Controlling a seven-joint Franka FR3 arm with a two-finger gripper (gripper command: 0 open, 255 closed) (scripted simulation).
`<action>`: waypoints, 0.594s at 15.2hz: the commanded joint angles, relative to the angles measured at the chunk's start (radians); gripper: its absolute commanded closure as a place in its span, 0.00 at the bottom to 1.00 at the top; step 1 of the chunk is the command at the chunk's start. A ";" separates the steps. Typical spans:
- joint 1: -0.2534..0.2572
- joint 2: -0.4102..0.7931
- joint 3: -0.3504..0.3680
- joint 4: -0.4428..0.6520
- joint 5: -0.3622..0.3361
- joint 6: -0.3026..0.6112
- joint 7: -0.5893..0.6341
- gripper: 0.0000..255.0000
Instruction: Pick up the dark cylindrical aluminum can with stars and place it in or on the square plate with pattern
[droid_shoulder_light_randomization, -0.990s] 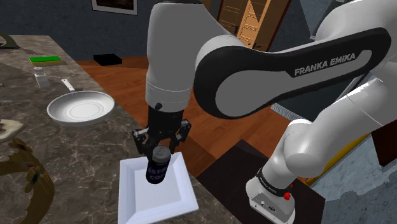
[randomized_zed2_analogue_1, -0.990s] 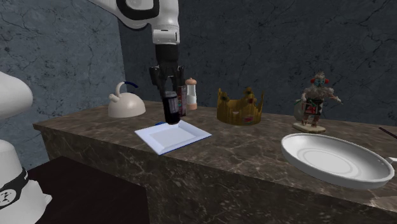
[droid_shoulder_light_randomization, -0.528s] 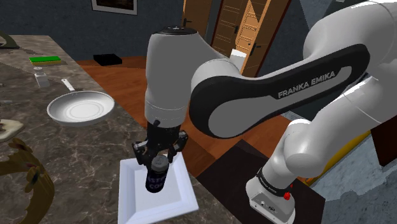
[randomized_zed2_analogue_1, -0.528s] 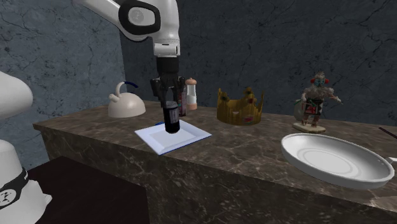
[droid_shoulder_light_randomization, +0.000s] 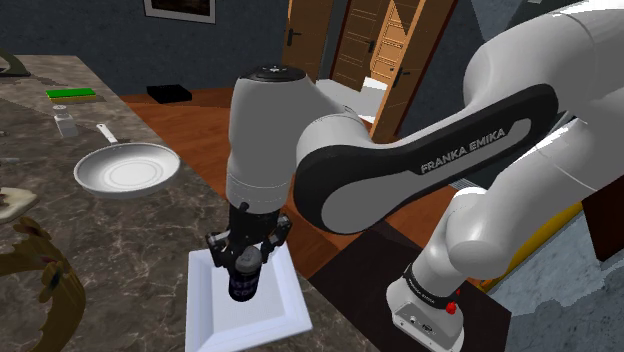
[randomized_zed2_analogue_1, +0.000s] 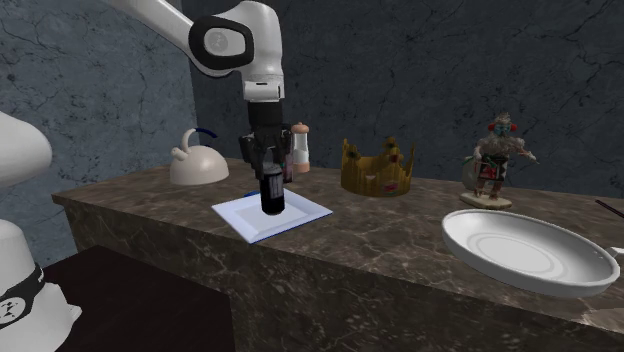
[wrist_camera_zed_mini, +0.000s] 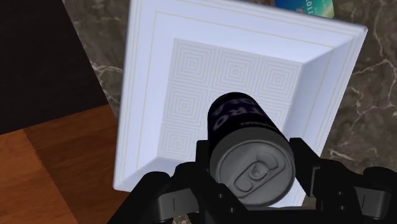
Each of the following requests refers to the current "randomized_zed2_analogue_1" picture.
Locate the white round pan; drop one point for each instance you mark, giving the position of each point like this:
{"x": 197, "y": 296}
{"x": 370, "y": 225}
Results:
{"x": 526, "y": 253}

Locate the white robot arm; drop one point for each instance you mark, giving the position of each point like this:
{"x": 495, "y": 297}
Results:
{"x": 263, "y": 44}

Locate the clear grinder with tan caps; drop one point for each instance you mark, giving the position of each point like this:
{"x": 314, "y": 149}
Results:
{"x": 301, "y": 148}

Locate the thin dark stick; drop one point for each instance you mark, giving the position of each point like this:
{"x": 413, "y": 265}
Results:
{"x": 610, "y": 208}

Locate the masked doll figure on base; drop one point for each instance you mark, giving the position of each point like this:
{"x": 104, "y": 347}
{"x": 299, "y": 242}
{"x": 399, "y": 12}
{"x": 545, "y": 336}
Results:
{"x": 493, "y": 161}

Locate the gold jewelled crown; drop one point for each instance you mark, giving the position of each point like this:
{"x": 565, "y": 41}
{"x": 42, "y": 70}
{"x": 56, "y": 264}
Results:
{"x": 375, "y": 178}

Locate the black cylindrical can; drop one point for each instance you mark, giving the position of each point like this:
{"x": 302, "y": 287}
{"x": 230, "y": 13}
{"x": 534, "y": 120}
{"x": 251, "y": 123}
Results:
{"x": 272, "y": 192}

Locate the white square plate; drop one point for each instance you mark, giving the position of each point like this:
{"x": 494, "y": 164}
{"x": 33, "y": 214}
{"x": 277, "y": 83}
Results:
{"x": 302, "y": 212}

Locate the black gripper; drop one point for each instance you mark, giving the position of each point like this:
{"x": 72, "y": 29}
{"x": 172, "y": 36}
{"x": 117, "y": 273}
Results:
{"x": 265, "y": 119}

